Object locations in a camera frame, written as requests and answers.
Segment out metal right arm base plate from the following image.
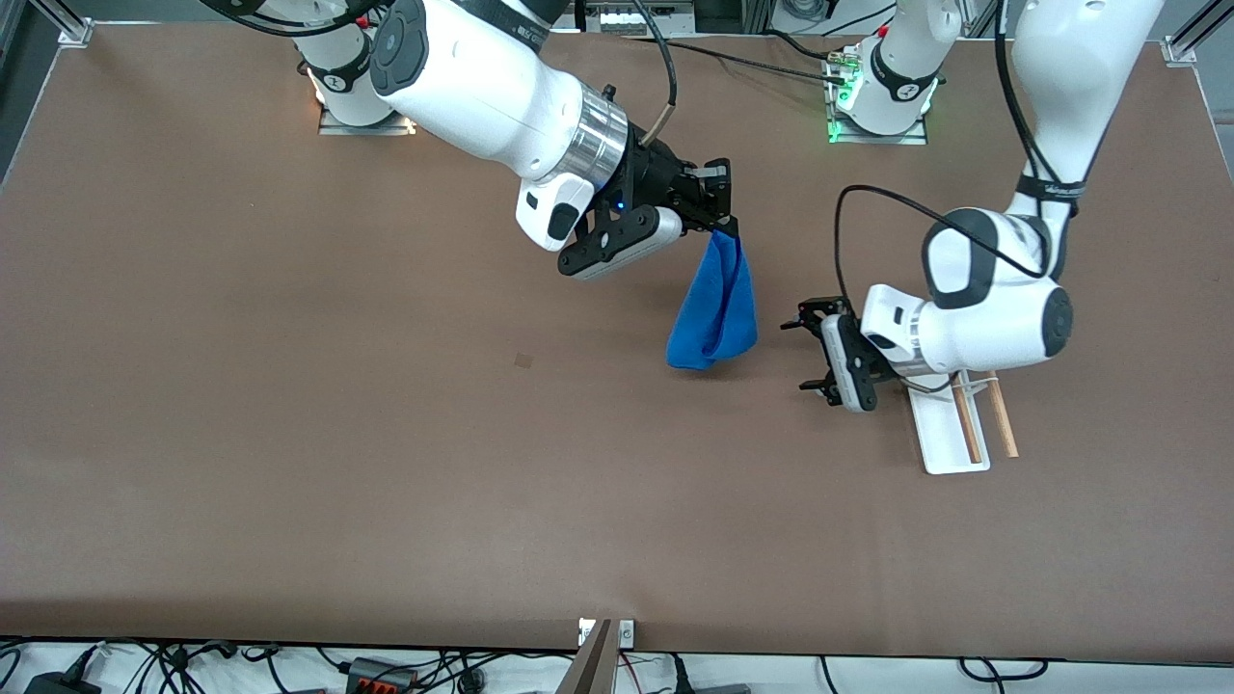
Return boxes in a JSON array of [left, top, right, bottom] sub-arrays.
[[318, 92, 417, 137]]

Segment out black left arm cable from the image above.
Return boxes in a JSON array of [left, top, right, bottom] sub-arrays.
[[833, 185, 1050, 311]]

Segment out blue cloth towel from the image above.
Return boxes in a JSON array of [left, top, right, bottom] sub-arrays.
[[666, 229, 760, 372]]

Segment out white socket strip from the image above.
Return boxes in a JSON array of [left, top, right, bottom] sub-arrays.
[[582, 0, 697, 36]]

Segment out grey aluminium profile post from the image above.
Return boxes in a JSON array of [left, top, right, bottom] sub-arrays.
[[554, 619, 620, 694]]

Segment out black power strip orange plugs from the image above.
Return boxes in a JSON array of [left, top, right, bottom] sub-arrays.
[[345, 657, 421, 694]]

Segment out black cable across table edge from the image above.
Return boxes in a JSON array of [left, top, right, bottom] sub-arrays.
[[625, 29, 851, 86]]

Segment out black looped floor cable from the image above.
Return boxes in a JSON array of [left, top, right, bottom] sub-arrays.
[[958, 657, 1050, 682]]

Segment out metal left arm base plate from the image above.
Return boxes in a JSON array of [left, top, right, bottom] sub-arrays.
[[826, 42, 929, 147]]

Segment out white rack base tray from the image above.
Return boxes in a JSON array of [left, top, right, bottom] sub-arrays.
[[904, 371, 991, 475]]

